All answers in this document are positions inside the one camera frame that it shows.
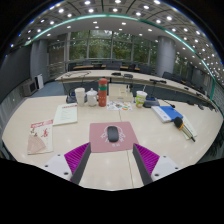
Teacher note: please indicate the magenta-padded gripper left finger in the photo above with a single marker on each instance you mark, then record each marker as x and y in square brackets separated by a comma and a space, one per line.
[77, 157]

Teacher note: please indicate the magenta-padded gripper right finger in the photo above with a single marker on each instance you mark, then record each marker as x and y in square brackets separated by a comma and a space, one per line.
[147, 158]

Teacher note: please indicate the black computer mouse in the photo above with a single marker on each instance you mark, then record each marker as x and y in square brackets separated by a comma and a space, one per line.
[112, 133]

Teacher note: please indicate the pink printed mouse pad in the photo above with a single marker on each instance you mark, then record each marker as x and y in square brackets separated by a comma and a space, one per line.
[98, 140]

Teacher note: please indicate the red white magazine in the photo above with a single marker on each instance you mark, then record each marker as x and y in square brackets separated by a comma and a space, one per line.
[41, 136]

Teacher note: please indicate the white printed booklet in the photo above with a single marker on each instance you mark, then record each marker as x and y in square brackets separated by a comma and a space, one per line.
[65, 114]

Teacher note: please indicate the black yellow microphone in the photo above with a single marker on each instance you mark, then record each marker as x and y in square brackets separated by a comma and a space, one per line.
[180, 124]

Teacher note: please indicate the dark grey pouch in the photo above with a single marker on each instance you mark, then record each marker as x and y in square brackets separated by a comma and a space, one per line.
[151, 102]

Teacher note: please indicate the colourful sticker sheet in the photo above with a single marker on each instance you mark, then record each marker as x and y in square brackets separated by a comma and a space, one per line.
[119, 106]

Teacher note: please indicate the green white paper cup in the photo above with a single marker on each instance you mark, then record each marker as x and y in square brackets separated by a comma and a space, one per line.
[141, 99]

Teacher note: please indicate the white paper cup stack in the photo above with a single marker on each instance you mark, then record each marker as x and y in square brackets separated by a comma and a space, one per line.
[80, 97]

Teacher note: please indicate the white lidded mug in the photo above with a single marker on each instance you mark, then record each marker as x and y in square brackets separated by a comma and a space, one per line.
[92, 99]

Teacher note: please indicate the black swivel office chair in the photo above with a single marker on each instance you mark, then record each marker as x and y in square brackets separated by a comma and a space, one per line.
[70, 97]

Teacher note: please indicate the red green-banded drink bottle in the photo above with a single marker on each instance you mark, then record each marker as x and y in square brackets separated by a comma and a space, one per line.
[102, 95]

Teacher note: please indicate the cream desk organizer tray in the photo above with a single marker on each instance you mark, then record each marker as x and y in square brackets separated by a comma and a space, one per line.
[120, 95]

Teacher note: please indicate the grey floor cabinet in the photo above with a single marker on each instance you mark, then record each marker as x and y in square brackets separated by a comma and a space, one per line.
[30, 88]

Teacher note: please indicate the white standing appliance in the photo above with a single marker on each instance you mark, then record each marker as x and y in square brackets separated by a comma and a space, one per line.
[40, 81]

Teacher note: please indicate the long curved conference desk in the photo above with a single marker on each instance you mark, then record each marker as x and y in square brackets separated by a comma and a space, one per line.
[100, 76]

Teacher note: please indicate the dark office chairs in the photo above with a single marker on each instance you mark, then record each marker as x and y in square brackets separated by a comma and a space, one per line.
[146, 69]

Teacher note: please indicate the round ceiling lights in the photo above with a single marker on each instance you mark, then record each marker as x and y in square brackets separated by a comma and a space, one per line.
[90, 10]

